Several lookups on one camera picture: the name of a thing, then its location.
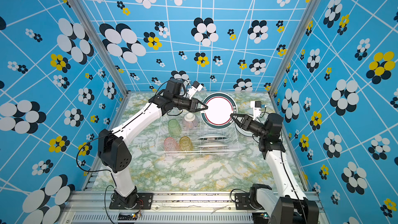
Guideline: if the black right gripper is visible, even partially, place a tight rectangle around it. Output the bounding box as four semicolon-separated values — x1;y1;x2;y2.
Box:
232;114;268;141

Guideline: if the white plate in rack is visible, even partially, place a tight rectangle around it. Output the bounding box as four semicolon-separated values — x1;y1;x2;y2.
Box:
197;142;229;149
198;134;228;141

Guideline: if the aluminium front rail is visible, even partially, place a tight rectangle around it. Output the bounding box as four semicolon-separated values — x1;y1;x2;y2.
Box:
59;191;269;224

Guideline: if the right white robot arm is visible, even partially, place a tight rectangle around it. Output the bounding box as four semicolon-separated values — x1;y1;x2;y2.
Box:
230;113;319;224

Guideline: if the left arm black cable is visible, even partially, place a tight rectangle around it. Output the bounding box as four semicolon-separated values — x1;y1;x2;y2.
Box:
76;139;116;178

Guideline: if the white plate green red rim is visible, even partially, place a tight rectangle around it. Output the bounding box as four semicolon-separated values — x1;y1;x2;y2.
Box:
201;92;238;129

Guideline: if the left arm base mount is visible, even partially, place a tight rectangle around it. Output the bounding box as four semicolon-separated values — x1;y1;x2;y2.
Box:
109;191;154;210

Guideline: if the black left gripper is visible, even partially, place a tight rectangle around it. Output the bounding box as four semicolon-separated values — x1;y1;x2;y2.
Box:
172;97;208;113

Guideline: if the front white plate in rack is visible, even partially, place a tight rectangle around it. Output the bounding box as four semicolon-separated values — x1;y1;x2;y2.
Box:
197;142;229;149

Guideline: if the white wire dish rack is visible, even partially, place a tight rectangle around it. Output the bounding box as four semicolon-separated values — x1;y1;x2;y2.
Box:
155;116;240;155

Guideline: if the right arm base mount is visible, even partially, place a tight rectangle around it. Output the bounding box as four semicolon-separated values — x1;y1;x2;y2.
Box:
233;193;256;211

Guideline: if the striped ceramic bowl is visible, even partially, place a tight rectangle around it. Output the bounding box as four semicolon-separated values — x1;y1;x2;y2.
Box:
183;113;199;130

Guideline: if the green glass tumbler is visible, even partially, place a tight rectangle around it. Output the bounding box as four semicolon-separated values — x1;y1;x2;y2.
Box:
167;119;182;138

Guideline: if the yellow glass tumbler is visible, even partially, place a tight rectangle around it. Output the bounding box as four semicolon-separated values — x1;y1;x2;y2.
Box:
179;136;193;151

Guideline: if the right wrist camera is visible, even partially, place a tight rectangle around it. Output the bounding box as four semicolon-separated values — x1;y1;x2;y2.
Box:
250;101;262;119

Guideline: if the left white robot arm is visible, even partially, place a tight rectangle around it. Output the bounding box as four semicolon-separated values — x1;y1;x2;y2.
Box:
97;78;208;202

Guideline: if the pink glass tumbler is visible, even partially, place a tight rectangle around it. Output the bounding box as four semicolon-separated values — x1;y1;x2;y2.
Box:
164;137;180;152

